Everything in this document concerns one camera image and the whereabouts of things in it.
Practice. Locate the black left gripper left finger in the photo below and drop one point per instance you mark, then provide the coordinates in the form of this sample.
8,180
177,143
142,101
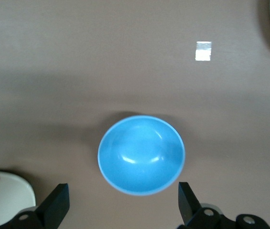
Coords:
53,210

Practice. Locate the small square tape patch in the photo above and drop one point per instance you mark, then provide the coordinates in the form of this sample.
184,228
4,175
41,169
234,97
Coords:
203,51

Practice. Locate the blue bowl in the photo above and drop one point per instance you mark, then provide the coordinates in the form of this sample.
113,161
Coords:
141,155

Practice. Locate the cream toaster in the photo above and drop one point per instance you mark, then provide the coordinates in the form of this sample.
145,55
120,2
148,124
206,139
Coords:
8,198

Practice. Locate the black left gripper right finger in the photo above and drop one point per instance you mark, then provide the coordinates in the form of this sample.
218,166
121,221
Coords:
189,210

